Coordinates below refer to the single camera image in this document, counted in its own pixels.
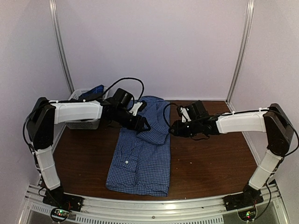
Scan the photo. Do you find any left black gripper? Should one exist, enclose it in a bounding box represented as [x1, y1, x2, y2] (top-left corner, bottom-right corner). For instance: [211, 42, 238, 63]
[114, 108, 151, 133]

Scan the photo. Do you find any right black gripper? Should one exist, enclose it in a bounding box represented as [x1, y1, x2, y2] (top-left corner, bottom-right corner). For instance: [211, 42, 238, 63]
[169, 119, 201, 138]

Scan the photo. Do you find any blue plaid long sleeve shirt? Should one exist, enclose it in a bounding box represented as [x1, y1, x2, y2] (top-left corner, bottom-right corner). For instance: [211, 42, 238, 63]
[106, 96, 171, 197]

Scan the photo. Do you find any white plastic laundry basket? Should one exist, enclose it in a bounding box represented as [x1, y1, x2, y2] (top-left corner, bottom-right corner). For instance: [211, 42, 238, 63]
[65, 87, 106, 130]

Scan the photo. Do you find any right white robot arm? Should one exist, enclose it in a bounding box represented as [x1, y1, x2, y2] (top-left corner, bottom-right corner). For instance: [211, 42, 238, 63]
[169, 100, 298, 206]

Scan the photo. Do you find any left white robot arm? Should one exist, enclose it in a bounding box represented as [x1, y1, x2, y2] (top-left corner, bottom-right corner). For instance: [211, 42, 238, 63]
[22, 88, 151, 207]

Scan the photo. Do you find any dark blue plaid shirt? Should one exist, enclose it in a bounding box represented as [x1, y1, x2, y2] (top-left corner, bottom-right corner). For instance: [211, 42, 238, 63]
[80, 84, 105, 97]

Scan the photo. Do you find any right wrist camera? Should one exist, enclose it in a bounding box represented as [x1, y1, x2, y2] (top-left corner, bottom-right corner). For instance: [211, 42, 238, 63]
[179, 106, 191, 123]

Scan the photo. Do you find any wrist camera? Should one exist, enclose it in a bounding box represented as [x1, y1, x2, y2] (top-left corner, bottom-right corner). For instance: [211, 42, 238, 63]
[129, 101, 147, 116]
[179, 106, 191, 123]

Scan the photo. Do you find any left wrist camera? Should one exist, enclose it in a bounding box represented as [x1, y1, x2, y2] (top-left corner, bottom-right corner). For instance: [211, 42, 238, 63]
[129, 101, 147, 116]

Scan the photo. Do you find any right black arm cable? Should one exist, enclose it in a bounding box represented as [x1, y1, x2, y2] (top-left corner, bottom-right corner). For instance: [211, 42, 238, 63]
[163, 102, 299, 157]

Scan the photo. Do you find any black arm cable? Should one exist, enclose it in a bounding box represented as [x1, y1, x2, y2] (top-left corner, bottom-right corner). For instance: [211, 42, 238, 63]
[22, 77, 144, 145]
[163, 102, 299, 157]

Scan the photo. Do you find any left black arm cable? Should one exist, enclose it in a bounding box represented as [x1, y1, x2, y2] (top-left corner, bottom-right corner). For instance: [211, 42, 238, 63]
[22, 77, 144, 145]

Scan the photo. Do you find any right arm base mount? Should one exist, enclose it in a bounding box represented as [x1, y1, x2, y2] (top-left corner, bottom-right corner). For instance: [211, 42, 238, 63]
[223, 183, 264, 222]

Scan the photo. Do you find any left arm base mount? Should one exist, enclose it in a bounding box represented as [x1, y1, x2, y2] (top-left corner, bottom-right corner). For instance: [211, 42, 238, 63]
[38, 186, 84, 224]

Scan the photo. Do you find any aluminium front rail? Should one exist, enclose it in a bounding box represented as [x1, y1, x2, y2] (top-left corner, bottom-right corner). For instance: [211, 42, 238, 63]
[23, 183, 283, 224]

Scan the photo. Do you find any right aluminium frame post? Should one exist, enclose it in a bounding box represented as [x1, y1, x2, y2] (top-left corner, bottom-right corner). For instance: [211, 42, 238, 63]
[226, 0, 255, 105]

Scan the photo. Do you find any aluminium frame post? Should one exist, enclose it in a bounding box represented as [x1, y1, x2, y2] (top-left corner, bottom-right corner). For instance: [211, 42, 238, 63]
[49, 0, 75, 94]
[226, 0, 255, 105]

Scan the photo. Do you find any left aluminium frame post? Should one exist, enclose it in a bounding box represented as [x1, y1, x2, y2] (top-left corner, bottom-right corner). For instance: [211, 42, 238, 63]
[49, 0, 75, 94]

